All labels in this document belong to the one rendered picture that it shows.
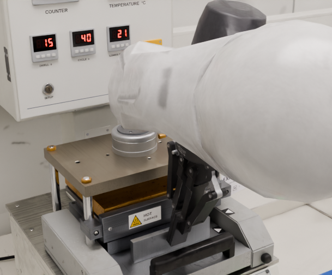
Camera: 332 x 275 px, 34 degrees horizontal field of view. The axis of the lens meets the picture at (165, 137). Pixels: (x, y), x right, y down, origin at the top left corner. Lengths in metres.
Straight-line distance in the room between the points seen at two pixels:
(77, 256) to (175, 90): 0.52
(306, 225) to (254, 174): 1.19
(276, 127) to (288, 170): 0.02
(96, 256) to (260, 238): 0.28
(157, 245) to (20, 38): 0.41
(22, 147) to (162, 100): 1.01
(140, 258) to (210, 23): 0.42
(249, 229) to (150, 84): 0.58
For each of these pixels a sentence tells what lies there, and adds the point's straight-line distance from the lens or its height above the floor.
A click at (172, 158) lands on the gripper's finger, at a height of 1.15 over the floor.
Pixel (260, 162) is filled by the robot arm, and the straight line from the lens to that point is 0.27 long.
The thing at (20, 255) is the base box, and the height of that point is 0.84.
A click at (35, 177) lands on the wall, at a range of 1.45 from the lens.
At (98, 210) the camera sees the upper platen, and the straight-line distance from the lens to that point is 0.90.
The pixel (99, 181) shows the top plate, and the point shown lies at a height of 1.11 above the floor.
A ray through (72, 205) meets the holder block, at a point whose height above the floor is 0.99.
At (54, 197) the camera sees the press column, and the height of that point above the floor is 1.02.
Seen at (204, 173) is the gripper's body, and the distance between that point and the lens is 0.77.
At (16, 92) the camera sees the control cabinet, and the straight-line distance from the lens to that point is 0.99.
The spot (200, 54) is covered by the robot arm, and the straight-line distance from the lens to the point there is 0.39.
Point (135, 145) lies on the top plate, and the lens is 0.92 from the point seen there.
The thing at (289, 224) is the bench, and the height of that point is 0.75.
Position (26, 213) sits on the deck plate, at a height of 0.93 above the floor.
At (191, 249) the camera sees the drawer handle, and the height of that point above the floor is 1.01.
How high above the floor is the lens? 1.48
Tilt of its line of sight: 22 degrees down
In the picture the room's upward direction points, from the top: 1 degrees counter-clockwise
